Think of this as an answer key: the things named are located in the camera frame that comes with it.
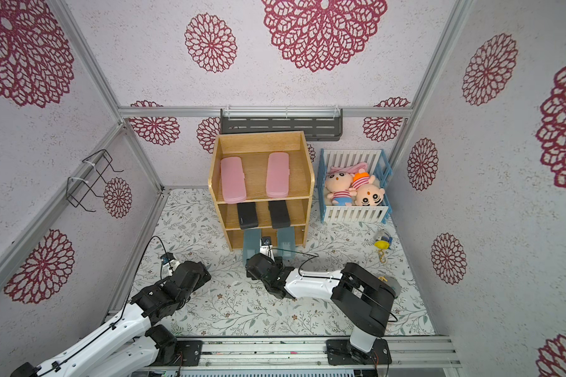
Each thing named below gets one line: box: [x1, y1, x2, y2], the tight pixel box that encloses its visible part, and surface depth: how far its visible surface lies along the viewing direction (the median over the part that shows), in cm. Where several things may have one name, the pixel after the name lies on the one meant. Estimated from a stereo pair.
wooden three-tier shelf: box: [208, 130, 315, 252], surface depth 86 cm
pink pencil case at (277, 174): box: [265, 151, 291, 198], surface depth 82 cm
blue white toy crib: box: [316, 148, 394, 224], surface depth 108 cm
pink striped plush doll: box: [325, 161, 368, 206], surface depth 105 cm
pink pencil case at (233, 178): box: [220, 156, 247, 205], surface depth 80 cm
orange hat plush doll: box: [349, 168, 386, 207], surface depth 105 cm
